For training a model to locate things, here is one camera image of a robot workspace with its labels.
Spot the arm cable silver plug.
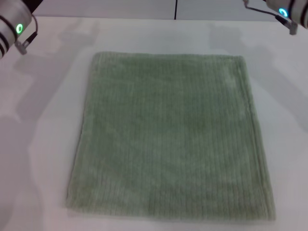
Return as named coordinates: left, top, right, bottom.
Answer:
left=242, top=0, right=299, bottom=36
left=14, top=14, right=39, bottom=55

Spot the pale green ribbed towel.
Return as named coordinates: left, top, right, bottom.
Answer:
left=64, top=51, right=277, bottom=221

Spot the right arm cable silver plug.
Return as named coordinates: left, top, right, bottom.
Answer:
left=242, top=0, right=299, bottom=36

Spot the left arm cable silver plug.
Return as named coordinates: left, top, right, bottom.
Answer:
left=14, top=14, right=39, bottom=55

